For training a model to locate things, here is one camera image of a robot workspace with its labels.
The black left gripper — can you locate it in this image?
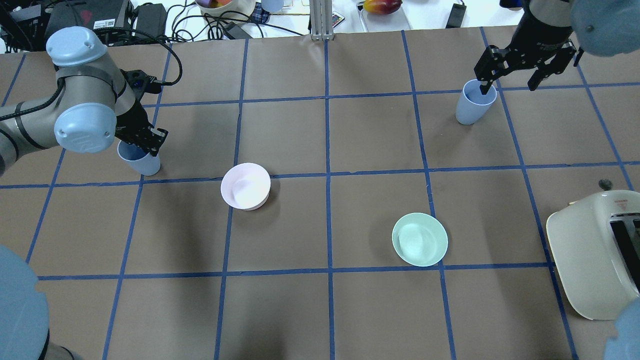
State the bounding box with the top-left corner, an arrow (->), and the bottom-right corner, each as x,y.
115,102 -> 169,157

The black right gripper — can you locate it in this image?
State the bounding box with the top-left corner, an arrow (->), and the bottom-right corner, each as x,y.
473,14 -> 578,95

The blue cup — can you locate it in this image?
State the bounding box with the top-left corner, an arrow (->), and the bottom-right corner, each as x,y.
116,141 -> 162,176
260,0 -> 285,14
454,79 -> 498,125

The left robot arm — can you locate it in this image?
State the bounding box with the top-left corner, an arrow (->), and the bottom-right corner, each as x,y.
0,26 -> 168,360

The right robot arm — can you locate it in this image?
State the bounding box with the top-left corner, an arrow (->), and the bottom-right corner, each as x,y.
473,0 -> 640,95

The small black power brick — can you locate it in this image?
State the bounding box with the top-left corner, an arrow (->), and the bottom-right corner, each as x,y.
445,2 -> 467,28

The pink bowl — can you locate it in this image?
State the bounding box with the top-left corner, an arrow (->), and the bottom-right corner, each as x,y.
221,162 -> 272,211

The black power adapter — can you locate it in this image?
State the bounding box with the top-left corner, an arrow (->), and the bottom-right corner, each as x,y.
134,3 -> 167,39

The black computer box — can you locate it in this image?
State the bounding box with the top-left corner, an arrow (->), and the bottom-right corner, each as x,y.
45,0 -> 134,43

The bowl of foam blocks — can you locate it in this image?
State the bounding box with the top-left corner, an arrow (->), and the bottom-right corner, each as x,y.
195,0 -> 256,20

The red mango fruit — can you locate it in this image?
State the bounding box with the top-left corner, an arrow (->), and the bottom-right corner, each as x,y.
362,0 -> 403,16

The blue cup on rack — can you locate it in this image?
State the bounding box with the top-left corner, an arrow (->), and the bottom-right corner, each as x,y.
260,0 -> 285,14

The cream toaster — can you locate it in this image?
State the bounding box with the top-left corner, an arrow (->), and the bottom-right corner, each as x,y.
545,190 -> 640,321

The green bowl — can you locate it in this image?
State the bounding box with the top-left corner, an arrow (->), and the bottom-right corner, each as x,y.
391,212 -> 450,267

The aluminium frame post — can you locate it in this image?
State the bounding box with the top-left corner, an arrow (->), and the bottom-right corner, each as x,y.
309,0 -> 335,41

